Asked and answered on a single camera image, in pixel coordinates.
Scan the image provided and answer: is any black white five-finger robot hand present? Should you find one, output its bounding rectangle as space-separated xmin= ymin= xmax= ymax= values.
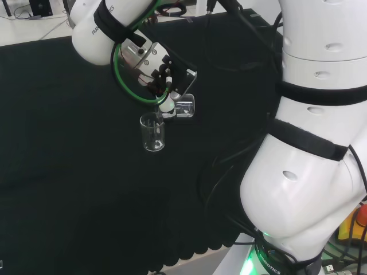
xmin=138 ymin=53 xmax=198 ymax=122

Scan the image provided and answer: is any clear glass beaker with spout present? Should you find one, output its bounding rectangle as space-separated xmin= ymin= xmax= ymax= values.
xmin=173 ymin=93 xmax=196 ymax=119

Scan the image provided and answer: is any clear graduated glass beaker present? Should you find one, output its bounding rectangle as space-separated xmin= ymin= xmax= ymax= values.
xmin=139 ymin=112 xmax=166 ymax=153

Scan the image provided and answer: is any black bench cloth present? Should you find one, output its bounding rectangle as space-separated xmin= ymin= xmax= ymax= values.
xmin=0 ymin=7 xmax=287 ymax=275

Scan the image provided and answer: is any black box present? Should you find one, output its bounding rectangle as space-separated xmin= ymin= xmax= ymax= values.
xmin=29 ymin=0 xmax=54 ymax=17

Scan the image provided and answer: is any yellow stop button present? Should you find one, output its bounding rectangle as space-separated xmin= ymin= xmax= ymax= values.
xmin=337 ymin=202 xmax=367 ymax=248

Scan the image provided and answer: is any green cable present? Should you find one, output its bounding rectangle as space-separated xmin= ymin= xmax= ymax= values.
xmin=110 ymin=0 xmax=173 ymax=107

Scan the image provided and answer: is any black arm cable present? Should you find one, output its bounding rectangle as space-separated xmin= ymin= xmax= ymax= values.
xmin=197 ymin=0 xmax=287 ymax=72

